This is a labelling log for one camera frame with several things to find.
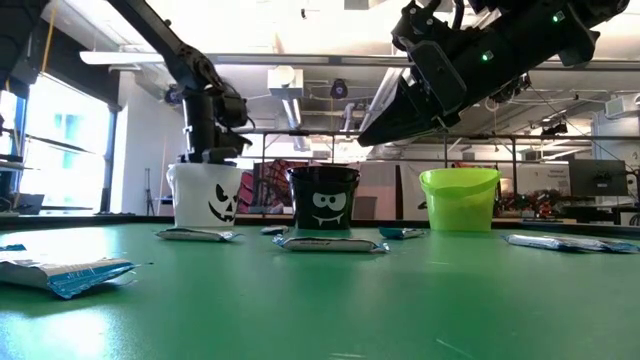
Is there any white cabinet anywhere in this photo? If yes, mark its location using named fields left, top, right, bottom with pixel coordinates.
left=358, top=160, right=426, bottom=221

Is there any black computer monitor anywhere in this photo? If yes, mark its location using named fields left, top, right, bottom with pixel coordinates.
left=568, top=159, right=629, bottom=198

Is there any ceiling light strip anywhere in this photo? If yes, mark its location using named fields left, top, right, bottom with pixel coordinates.
left=79, top=49, right=169, bottom=66

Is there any black tripod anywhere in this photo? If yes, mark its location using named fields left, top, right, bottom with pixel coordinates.
left=142, top=167, right=157, bottom=216

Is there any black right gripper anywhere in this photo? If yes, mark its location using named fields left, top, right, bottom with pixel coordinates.
left=357, top=0, right=516, bottom=149

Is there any white jack-o-lantern bucket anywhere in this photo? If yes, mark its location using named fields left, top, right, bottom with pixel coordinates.
left=165, top=162, right=245, bottom=229

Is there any black monster face bucket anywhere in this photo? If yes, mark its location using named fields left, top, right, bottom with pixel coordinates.
left=286, top=164, right=361, bottom=231

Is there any lime green plastic bucket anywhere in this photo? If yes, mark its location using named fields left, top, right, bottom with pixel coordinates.
left=418, top=167, right=502, bottom=233

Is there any black metal rack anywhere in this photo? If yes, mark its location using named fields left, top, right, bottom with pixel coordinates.
left=194, top=127, right=640, bottom=221

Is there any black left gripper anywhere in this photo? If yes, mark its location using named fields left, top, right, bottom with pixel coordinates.
left=178, top=127, right=254, bottom=166

